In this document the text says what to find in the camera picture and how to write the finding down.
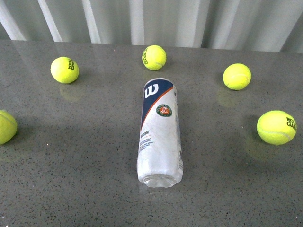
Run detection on white blue tennis ball can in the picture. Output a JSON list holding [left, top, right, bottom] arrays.
[[136, 78, 183, 188]]

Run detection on plain yellow tennis ball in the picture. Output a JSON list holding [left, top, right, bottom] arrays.
[[223, 63, 251, 90]]

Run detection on tennis ball with Team print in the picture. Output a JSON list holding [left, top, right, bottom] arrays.
[[50, 57, 79, 84]]

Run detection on tennis ball far left edge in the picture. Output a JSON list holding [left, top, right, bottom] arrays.
[[0, 110, 18, 145]]

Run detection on far centre Roland Garros ball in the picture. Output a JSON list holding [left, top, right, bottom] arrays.
[[142, 45, 167, 70]]

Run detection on roland garros ball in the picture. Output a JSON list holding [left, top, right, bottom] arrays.
[[142, 45, 167, 70], [257, 110, 297, 145]]

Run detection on near right Roland Garros ball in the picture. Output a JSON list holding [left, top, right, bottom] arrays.
[[257, 110, 297, 145]]

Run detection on white pleated curtain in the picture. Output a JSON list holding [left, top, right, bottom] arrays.
[[0, 0, 303, 53]]

